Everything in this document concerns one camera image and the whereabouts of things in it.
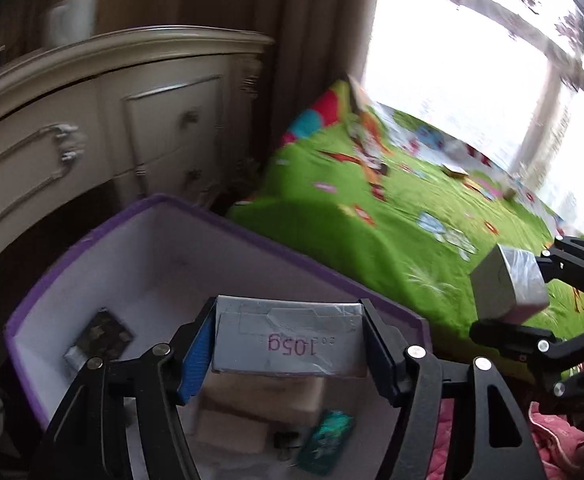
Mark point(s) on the small brown box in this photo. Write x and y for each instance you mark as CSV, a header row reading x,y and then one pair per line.
x,y
454,170

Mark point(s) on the silver box with pink print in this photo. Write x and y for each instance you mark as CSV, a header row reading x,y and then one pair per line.
x,y
292,340

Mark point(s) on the purple storage box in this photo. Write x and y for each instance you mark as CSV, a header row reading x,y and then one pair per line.
x,y
147,260

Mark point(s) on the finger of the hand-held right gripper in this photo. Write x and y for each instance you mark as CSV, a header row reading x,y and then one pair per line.
x,y
582,257
512,340

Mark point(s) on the teal packet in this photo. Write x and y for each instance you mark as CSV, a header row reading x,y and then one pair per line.
x,y
327,440

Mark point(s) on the green printed blanket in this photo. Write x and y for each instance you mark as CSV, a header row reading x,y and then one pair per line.
x,y
347,240

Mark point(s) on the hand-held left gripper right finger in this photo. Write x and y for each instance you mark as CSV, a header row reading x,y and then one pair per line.
x,y
379,360

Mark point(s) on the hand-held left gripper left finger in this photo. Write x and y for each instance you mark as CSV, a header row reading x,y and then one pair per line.
x,y
197,360

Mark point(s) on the pink cloth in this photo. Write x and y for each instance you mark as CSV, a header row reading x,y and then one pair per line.
x,y
547,445

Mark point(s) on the grey foil box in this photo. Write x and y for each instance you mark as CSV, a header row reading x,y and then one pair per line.
x,y
507,285

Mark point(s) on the white mug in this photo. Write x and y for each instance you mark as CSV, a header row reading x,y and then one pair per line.
x,y
72,20

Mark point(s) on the large cardboard box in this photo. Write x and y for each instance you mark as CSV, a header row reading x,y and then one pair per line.
x,y
262,397

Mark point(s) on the white lace curtain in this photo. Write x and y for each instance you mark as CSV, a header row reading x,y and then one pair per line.
x,y
447,60

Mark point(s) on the dark patterned packet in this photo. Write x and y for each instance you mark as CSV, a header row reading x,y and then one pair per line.
x,y
102,335

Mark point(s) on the grey window frame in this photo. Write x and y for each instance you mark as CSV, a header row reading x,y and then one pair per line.
x,y
547,90

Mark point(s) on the cream dresser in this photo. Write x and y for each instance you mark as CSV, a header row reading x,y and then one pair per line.
x,y
47,160

